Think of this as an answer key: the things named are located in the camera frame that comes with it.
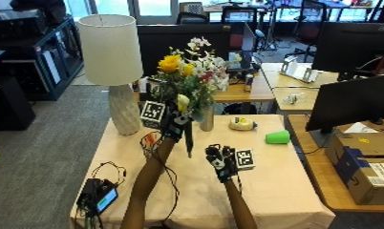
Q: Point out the person's right hand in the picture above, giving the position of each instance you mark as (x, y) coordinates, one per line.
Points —
(220, 162)

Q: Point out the person's left hand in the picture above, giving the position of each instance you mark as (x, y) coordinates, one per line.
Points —
(173, 126)

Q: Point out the pale yellow rose with dark stem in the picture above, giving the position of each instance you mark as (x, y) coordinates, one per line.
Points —
(183, 102)

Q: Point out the white marker cube on left glove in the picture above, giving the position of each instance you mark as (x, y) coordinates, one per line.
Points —
(152, 112)

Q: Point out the white marker cube on glove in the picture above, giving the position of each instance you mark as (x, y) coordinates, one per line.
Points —
(152, 112)
(245, 159)

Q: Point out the white marker cube on right glove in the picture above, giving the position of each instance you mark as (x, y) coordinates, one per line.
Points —
(245, 159)

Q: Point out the silver metal vase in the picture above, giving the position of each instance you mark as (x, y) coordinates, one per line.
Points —
(207, 120)

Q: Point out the round cream and yellow tape measure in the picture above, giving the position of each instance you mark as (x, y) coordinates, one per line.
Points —
(241, 124)

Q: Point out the bouquet of mixed flowers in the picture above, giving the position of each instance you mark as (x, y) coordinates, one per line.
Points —
(192, 74)

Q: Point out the green plastic cup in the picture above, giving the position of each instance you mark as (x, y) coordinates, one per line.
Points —
(277, 137)

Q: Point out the beige tablecloth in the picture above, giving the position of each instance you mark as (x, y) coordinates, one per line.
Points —
(268, 184)

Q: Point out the wooden desk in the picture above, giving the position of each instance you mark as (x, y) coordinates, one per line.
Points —
(243, 90)
(293, 87)
(323, 178)

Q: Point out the drink can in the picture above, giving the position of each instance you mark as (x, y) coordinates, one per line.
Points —
(248, 83)

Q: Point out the black computer monitor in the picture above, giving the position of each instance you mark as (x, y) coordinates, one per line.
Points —
(352, 47)
(179, 44)
(348, 101)

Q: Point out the small white gadget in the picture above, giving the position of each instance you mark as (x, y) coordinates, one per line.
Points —
(293, 98)

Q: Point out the white table lamp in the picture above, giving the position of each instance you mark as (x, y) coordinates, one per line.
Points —
(111, 57)

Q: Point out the black device with lit screen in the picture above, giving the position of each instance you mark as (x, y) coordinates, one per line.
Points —
(99, 195)

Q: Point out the white stand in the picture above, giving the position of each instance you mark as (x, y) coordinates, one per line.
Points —
(300, 70)

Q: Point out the white paper sheet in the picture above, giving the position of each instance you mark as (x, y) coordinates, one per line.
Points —
(360, 128)

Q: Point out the flat cardboard box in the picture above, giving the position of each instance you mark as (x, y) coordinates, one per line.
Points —
(363, 143)

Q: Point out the large cardboard box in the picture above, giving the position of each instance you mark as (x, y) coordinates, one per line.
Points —
(365, 178)

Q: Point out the black shelving unit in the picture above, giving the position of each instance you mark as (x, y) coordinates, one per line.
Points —
(39, 54)

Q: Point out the black box speaker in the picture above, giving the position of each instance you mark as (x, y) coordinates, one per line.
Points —
(7, 103)

